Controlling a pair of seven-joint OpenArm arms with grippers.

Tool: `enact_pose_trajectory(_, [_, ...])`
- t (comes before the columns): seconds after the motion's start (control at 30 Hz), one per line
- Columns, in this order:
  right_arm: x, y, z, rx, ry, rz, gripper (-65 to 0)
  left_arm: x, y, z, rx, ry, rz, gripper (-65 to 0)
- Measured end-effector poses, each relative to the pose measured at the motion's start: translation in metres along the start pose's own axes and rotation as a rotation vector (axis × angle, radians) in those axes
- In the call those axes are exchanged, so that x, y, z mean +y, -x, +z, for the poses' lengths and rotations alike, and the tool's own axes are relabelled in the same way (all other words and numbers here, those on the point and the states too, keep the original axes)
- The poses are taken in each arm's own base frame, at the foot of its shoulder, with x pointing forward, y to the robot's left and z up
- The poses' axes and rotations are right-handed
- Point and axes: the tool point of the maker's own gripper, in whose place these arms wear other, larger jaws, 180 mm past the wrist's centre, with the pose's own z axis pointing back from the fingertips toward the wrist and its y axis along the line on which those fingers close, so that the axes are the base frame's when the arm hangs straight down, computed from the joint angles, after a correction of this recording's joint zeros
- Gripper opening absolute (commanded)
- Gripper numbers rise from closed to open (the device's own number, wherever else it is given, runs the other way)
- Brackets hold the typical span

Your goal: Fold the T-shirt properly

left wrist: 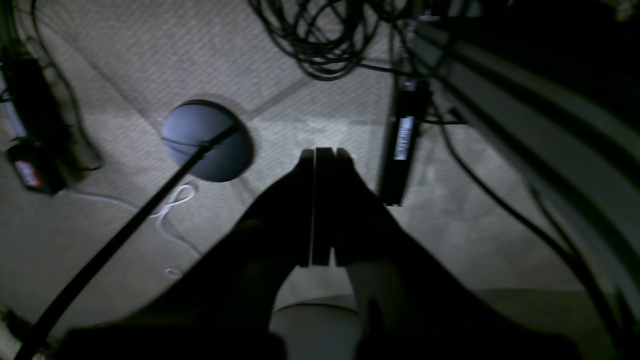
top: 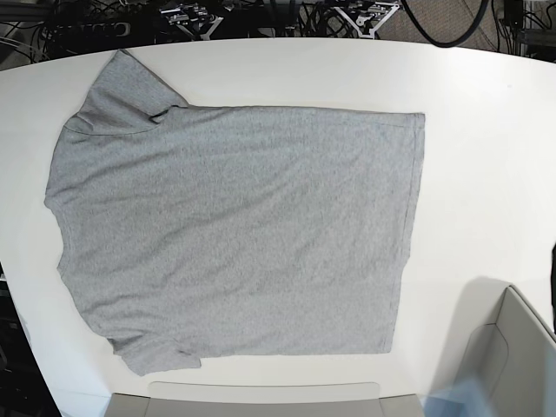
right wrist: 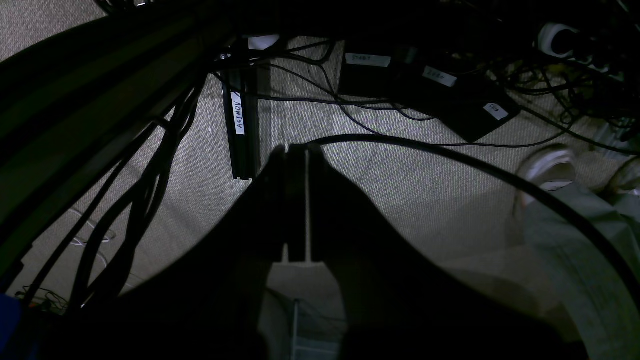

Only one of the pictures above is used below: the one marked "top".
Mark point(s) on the grey T-shirt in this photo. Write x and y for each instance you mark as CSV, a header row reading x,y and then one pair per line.
x,y
193,232

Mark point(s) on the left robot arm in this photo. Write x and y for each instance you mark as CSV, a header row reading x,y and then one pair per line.
x,y
365,18

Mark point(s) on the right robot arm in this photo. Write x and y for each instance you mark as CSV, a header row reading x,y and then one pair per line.
x,y
193,19

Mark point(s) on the grey bin right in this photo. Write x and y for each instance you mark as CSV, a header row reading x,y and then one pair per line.
x,y
508,368

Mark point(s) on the blue cloth in corner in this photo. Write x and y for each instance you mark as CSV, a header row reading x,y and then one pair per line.
x,y
456,397

